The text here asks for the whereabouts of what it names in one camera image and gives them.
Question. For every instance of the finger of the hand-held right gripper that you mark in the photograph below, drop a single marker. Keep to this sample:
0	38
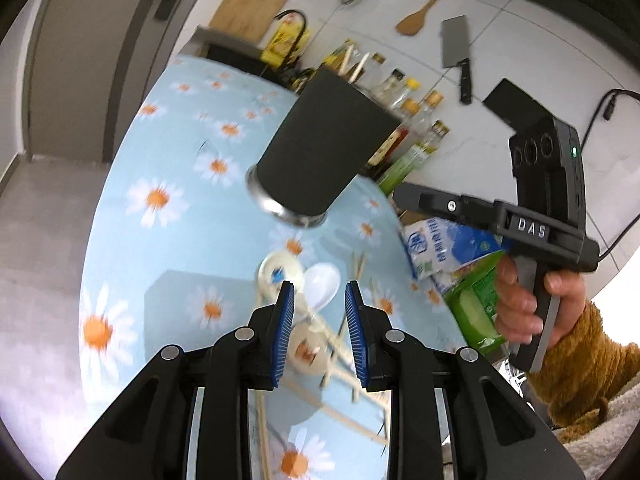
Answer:
440	202

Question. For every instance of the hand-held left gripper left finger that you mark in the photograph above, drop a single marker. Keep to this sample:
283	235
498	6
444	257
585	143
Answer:
282	330

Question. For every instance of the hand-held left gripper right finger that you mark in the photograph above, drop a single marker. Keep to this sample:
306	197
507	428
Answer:
355	330

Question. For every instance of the white plastic spoon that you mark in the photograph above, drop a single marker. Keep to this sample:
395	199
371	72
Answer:
322	282

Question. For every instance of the black utensil holder cup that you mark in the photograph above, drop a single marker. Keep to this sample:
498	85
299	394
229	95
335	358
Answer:
320	145

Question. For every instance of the person's right hand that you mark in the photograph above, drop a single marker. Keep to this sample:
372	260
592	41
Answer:
515	305

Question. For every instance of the white and blue bag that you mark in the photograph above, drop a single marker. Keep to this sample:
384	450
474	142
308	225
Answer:
440	245

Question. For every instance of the green label glass bottle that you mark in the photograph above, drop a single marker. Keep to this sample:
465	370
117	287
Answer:
407	162

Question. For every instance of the red label sauce bottle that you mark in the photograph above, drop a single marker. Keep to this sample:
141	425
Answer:
390	147

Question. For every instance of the glass bottle with gold cap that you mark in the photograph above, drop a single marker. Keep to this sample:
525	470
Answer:
429	110
374	72

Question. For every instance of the green food packet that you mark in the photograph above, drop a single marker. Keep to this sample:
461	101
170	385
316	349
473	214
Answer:
475	305

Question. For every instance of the bottle with yellow cap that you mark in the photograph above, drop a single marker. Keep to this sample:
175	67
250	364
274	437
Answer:
410	91

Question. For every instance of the glass bottle with black cap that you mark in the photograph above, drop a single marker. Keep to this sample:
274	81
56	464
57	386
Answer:
392	87

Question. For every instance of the daisy print blue tablecloth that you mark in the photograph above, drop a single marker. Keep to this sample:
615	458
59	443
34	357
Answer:
165	260

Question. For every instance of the large cooking oil bottle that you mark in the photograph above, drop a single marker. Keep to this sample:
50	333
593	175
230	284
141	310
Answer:
332	57

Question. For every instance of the wooden spatula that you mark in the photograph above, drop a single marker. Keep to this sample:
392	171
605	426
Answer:
412	22

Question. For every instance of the yellow oil jug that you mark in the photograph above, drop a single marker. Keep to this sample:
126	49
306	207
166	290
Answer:
282	40

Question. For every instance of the black sink faucet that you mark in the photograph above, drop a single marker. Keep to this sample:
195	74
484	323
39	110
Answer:
291	10

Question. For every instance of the dark kitchen sink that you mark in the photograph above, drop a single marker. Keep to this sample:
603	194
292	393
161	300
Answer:
235	57

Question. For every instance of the white fleece garment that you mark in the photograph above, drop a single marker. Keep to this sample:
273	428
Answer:
600	450

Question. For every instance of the wooden cutting board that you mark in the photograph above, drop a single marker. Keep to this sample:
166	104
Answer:
250	5

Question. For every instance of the grey door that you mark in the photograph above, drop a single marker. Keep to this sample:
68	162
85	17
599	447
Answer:
85	60

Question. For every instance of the black rectangular wall panel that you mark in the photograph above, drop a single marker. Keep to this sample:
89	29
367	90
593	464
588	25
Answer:
510	102

